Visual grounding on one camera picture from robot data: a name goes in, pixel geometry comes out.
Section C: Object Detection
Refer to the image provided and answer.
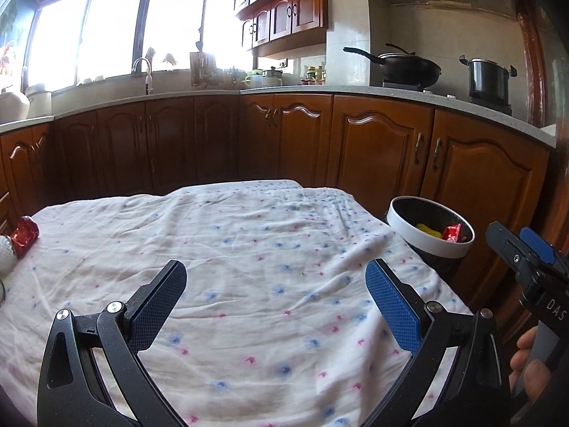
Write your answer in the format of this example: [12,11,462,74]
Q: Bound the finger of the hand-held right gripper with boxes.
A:
[485,221,541,276]
[520,227,569,272]

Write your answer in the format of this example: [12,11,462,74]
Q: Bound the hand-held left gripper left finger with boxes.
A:
[37,259,187,427]

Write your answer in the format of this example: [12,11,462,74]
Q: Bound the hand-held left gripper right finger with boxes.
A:
[365,258,511,427]

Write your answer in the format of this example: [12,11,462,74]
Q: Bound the black trash bin white rim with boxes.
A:
[386,196,476,296]

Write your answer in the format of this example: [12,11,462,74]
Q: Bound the person's right hand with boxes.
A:
[509,326,561,406]

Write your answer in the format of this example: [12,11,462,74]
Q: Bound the white floral printed cloth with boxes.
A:
[0,179,474,427]

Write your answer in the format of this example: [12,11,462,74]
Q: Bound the black gas stove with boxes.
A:
[381,81,514,115]

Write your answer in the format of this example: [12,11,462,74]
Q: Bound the crumpled red foil wrapper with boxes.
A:
[11,216,41,257]

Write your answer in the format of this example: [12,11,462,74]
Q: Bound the wooden lower kitchen cabinets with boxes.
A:
[0,93,552,352]

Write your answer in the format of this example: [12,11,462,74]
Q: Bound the wooden kitchen cabinets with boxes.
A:
[229,0,347,51]
[0,93,552,352]

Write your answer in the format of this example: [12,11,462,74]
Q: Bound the white textured ball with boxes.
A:
[0,234,19,275]

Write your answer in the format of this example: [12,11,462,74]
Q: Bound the steel stock pot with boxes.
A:
[459,54,517,101]

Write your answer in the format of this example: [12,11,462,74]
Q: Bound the black wok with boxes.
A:
[343,43,443,90]

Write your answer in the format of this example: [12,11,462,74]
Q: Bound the speckled grey kitchen countertop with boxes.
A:
[0,84,558,148]

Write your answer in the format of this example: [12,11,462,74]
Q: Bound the chrome kitchen faucet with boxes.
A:
[132,58,154,96]

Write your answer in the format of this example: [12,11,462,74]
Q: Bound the white lidded container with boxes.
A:
[26,84,53,119]

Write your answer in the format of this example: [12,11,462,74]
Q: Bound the small condiment bottles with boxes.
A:
[302,66,328,86]

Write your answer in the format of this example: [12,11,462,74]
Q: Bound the utensil rack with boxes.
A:
[190,51,219,88]

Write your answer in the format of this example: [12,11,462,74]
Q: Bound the white rice cooker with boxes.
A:
[0,91,31,123]

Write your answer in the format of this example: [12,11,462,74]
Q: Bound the kitchen window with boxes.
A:
[24,0,255,93]

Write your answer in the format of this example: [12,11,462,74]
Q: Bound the wooden upper kitchen cabinets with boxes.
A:
[229,0,347,51]

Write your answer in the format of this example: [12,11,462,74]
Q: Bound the wooden door frame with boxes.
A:
[517,6,569,127]

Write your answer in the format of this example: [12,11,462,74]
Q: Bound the colourful wall poster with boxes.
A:
[0,0,35,87]

